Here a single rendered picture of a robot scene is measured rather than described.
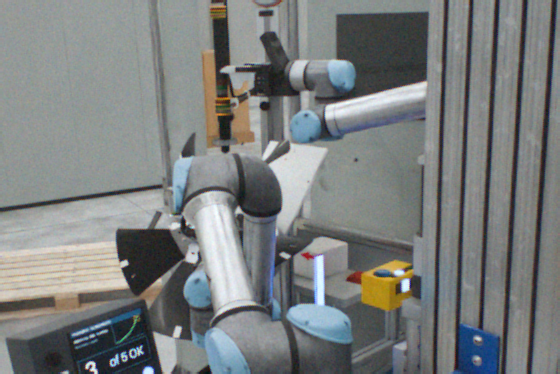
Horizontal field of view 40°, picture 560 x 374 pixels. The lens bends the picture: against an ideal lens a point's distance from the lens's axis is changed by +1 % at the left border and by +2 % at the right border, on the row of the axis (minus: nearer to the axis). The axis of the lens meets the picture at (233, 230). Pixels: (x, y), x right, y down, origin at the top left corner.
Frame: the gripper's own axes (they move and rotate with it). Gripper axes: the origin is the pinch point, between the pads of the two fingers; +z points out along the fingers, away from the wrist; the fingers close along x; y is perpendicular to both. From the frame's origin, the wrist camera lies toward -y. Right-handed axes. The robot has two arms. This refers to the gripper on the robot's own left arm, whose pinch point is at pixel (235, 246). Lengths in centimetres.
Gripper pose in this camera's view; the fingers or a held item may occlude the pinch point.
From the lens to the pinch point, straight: 209.0
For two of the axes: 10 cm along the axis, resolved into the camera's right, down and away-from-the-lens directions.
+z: 2.0, -2.9, 9.4
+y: -9.7, 0.9, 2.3
